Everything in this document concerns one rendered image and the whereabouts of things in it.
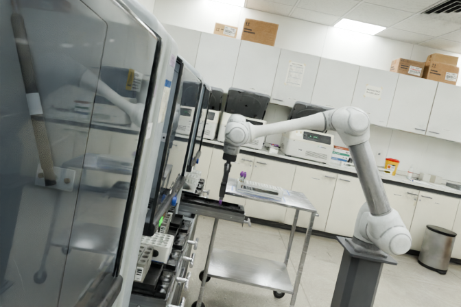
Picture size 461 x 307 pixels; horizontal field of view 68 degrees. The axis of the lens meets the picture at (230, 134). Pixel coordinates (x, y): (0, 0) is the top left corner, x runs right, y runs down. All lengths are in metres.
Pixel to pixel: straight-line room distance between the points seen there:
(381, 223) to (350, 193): 2.61
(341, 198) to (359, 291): 2.38
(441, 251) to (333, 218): 1.18
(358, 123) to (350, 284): 0.92
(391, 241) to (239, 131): 0.88
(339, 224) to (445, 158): 1.93
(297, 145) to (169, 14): 2.44
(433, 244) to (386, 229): 2.81
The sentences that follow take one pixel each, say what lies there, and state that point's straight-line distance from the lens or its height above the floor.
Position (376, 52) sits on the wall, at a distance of 5.15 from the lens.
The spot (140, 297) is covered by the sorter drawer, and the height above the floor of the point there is 0.80.
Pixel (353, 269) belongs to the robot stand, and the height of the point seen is 0.60.
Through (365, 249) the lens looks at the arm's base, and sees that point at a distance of 2.07.
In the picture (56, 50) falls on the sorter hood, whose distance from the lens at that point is 0.28.
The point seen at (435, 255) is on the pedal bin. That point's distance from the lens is 4.66.
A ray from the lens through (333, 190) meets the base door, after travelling 4.35.
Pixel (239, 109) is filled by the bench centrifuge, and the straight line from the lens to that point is 4.51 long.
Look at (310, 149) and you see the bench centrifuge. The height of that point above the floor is 1.04.
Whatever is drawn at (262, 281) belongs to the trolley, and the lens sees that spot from 2.36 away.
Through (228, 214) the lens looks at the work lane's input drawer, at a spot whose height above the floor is 0.79.
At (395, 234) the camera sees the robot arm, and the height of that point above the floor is 0.90.
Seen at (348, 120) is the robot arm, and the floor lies 1.37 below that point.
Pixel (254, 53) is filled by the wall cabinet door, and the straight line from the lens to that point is 4.40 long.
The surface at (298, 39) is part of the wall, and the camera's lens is 4.86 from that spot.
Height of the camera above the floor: 1.31
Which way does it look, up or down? 4 degrees down
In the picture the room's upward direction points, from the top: 12 degrees clockwise
